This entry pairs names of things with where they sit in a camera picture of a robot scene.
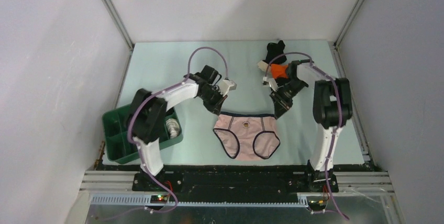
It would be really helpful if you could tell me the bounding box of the black underwear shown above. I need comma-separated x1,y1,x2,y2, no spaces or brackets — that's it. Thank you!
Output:
264,40,287,64

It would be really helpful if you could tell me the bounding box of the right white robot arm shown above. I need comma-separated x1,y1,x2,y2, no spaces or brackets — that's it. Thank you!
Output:
263,60,353,192

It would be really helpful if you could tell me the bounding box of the right aluminium frame post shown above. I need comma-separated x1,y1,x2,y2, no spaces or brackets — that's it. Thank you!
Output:
334,0,365,50

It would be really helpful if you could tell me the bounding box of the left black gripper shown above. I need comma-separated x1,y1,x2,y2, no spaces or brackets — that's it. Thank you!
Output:
198,86,227,115

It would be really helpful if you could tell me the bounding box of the left aluminium frame post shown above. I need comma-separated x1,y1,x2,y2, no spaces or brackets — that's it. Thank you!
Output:
102,0,135,51

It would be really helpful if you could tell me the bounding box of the aluminium frame post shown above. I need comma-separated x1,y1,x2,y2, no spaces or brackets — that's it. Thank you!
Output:
334,0,365,50
102,0,135,51

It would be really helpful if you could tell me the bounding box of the orange underwear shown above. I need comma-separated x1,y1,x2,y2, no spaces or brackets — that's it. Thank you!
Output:
270,64,289,79

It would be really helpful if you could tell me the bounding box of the white pink-trimmed underwear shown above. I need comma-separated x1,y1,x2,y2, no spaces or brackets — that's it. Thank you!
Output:
165,118,181,139

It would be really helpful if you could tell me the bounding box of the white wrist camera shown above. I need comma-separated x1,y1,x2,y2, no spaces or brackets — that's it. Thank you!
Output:
218,79,237,96
262,76,279,92

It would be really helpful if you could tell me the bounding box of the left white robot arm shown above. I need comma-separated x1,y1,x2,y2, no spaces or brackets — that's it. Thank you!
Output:
127,65,236,191

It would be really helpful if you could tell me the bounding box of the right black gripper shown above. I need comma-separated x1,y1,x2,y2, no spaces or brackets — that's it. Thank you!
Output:
270,78,307,119

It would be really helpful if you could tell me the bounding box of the light pink underwear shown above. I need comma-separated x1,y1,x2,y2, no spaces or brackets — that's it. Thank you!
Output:
213,112,281,161

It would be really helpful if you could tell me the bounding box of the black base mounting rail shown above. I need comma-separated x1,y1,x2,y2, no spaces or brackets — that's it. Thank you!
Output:
132,165,339,203

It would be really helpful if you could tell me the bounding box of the green divided storage tray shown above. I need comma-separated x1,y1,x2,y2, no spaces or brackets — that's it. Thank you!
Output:
102,104,183,165

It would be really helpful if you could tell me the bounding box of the cream underwear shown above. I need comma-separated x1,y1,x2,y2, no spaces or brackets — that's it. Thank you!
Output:
257,61,269,72

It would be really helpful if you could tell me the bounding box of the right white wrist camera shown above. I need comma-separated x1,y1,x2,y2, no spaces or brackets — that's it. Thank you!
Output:
262,76,279,92

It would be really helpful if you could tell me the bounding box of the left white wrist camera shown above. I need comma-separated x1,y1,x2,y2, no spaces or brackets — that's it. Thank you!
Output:
218,79,237,96

